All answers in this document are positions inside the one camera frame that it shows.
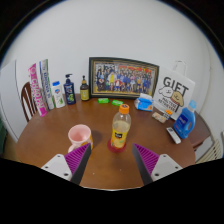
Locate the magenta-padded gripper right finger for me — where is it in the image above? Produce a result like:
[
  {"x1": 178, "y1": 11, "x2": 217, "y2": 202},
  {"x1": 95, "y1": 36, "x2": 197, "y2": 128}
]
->
[{"x1": 131, "y1": 142, "x2": 184, "y2": 186}]

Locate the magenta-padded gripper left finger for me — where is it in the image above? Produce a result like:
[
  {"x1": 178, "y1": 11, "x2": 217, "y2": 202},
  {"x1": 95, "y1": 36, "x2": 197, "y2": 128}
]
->
[{"x1": 40, "y1": 143, "x2": 92, "y2": 186}]

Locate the orange-capped juice bottle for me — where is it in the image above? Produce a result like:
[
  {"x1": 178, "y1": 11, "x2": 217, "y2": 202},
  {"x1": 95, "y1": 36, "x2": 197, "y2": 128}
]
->
[{"x1": 110, "y1": 103, "x2": 132, "y2": 150}]

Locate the pink mug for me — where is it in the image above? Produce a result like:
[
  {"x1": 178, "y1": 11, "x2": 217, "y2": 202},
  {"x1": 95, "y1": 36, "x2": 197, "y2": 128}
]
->
[{"x1": 67, "y1": 124, "x2": 94, "y2": 154}]

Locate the white remote control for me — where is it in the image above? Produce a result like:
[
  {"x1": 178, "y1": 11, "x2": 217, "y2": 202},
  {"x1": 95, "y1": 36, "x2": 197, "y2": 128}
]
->
[{"x1": 166, "y1": 126, "x2": 182, "y2": 145}]

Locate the small beige box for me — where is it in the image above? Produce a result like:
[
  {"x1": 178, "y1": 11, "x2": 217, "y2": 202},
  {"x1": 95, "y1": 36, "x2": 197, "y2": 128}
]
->
[{"x1": 151, "y1": 111, "x2": 167, "y2": 124}]

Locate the colourful puzzle cube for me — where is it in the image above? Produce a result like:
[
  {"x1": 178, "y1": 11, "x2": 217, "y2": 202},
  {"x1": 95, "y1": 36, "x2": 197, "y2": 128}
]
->
[{"x1": 162, "y1": 109, "x2": 174, "y2": 120}]

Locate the blue detergent bottle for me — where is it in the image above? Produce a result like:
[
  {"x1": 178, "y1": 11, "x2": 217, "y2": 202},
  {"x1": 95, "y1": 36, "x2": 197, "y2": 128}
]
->
[{"x1": 172, "y1": 99, "x2": 198, "y2": 140}]

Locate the blue tissue pack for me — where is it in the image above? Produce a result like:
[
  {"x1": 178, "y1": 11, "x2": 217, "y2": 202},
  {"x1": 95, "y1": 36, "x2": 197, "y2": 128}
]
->
[{"x1": 134, "y1": 92, "x2": 155, "y2": 112}]

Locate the dark wooden side table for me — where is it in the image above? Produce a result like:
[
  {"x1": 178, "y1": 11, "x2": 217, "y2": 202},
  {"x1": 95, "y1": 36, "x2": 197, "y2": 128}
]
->
[{"x1": 191, "y1": 111, "x2": 212, "y2": 151}]

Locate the white radiator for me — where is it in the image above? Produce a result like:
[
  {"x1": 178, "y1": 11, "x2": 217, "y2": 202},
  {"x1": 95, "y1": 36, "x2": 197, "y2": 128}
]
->
[{"x1": 194, "y1": 138, "x2": 223, "y2": 164}]

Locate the white shampoo bottle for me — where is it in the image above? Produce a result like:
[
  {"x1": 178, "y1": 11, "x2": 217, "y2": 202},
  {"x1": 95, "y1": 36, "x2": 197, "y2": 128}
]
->
[{"x1": 51, "y1": 80, "x2": 67, "y2": 109}]

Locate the dark blue pump bottle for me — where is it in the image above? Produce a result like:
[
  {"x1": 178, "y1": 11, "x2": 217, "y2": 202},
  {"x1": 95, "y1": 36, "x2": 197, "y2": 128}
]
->
[{"x1": 63, "y1": 73, "x2": 77, "y2": 106}]

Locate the brown pump bottle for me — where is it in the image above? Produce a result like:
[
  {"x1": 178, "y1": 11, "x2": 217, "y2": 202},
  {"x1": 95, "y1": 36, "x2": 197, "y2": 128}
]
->
[{"x1": 79, "y1": 75, "x2": 91, "y2": 102}]

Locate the white paper gift bag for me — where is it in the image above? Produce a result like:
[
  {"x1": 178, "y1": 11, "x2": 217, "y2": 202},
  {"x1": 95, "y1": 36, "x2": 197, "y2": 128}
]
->
[{"x1": 152, "y1": 60, "x2": 196, "y2": 112}]

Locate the brown wooden chair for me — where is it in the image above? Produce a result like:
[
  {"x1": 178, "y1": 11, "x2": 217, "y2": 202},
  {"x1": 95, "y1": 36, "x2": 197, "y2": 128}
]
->
[{"x1": 20, "y1": 81, "x2": 38, "y2": 123}]

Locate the tall pink white box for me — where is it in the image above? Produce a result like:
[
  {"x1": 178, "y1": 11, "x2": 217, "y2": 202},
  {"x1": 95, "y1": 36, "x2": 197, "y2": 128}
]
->
[{"x1": 27, "y1": 63, "x2": 48, "y2": 118}]

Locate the tall white blue box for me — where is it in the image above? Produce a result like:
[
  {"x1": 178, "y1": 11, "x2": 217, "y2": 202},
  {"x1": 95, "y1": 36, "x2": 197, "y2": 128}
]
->
[{"x1": 38, "y1": 58, "x2": 56, "y2": 111}]

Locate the framed group photo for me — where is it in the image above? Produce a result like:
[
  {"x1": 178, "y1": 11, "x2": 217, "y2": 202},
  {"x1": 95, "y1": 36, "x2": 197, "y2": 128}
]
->
[{"x1": 88, "y1": 56, "x2": 160, "y2": 100}]

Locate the white board panel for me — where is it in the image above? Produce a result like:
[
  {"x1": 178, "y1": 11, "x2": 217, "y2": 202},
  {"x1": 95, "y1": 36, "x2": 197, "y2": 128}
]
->
[{"x1": 0, "y1": 59, "x2": 29, "y2": 143}]

